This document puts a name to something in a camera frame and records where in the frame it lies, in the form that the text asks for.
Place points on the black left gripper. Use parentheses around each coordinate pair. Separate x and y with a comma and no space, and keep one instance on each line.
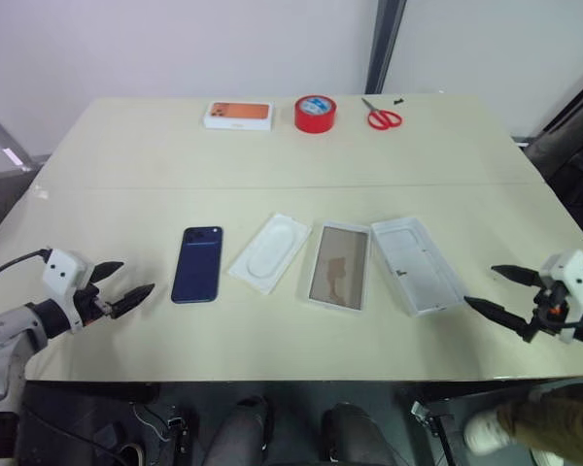
(92,303)

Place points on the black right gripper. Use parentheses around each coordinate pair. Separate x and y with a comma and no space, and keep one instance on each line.
(549,303)

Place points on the dark blue smartphone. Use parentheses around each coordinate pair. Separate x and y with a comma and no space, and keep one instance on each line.
(197,267)

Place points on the white phone box lid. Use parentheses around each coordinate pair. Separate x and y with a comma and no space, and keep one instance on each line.
(415,267)

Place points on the white moulded insert tray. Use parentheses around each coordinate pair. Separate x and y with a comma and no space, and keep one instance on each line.
(269,255)

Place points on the white phone box base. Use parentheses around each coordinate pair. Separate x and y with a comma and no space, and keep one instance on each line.
(339,269)

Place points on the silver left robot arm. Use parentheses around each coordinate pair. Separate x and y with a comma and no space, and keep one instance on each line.
(2,340)

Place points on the orange printed phone box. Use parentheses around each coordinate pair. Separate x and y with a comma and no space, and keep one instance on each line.
(240,115)

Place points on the white sneaker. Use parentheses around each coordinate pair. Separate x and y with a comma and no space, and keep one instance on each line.
(486,432)

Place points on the dark rounded shape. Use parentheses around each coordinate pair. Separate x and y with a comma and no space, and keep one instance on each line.
(240,432)
(354,437)

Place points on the red tape roll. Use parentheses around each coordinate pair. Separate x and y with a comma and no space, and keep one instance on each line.
(315,119)

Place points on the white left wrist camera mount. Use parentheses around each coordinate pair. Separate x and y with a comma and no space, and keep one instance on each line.
(63,272)

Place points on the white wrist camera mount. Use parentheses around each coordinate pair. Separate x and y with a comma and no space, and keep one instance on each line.
(63,272)
(575,274)

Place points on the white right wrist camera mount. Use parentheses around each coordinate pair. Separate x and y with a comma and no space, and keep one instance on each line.
(575,274)

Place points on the metal table bracket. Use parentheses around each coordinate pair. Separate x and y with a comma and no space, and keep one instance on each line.
(423,415)

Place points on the grey metal post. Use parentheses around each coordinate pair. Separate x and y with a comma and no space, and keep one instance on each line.
(384,43)

